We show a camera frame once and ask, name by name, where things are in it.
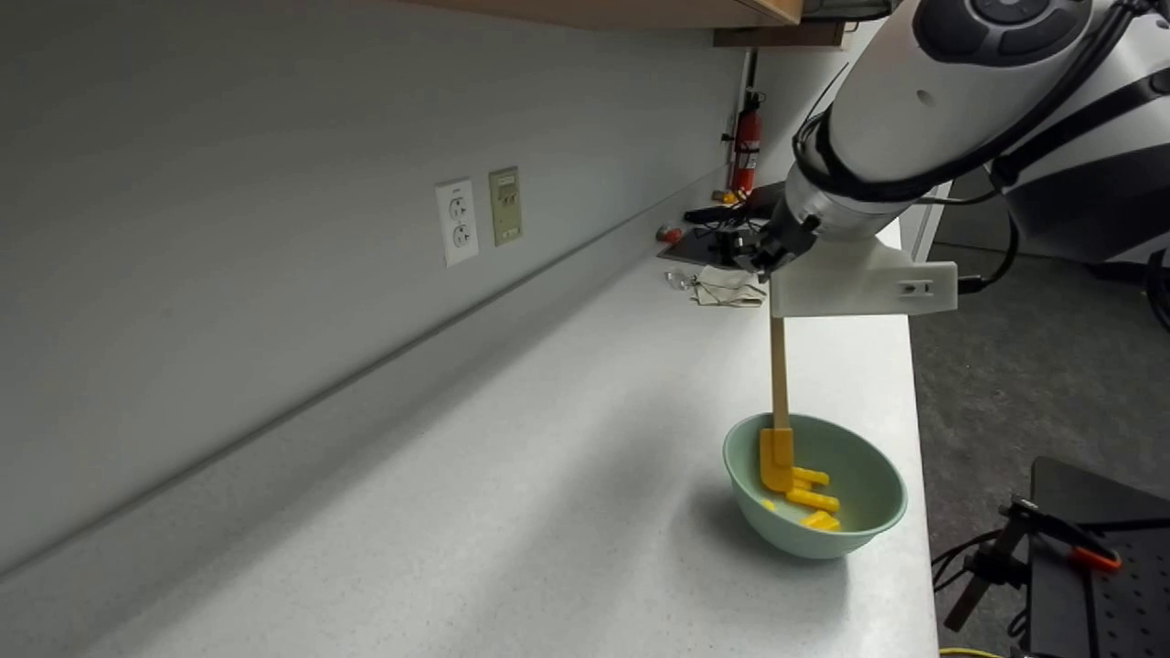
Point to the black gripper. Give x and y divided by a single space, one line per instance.
780 237

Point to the wooden cooking stick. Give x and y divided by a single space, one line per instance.
776 440

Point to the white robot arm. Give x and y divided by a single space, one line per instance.
1063 103

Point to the yellow food stick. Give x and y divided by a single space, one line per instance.
820 520
811 476
818 502

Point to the green bowl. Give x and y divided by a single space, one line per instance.
859 476

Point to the beige cloth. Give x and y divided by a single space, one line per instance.
713 285

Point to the red fire extinguisher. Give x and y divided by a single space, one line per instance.
743 141

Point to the black cart with tools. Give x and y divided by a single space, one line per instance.
1076 611

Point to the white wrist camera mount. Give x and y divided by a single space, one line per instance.
859 279

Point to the beige wall switch plate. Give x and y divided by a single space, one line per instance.
505 206

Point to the white wall outlet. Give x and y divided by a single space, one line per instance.
457 219

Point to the orange handled tool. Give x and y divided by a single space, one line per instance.
1085 550

